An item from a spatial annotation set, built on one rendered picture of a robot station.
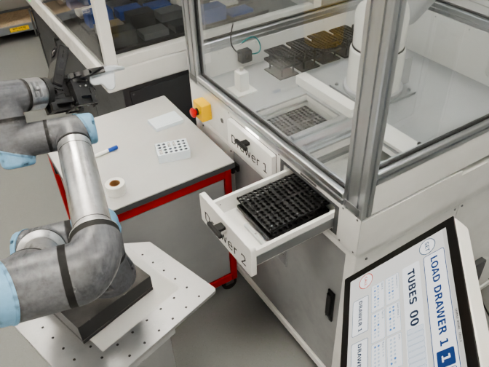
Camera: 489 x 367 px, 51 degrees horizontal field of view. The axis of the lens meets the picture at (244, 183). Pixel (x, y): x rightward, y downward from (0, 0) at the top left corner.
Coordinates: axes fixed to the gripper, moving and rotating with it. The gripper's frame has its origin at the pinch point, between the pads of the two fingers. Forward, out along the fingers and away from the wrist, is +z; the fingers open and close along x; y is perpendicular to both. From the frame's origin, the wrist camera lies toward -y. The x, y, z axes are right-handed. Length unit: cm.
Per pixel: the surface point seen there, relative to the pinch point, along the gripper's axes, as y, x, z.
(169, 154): 20, -39, 44
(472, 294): 70, 72, 4
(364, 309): 72, 47, 7
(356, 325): 75, 45, 4
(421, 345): 75, 63, -4
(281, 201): 48, 11, 36
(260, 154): 32, -3, 51
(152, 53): -28, -63, 75
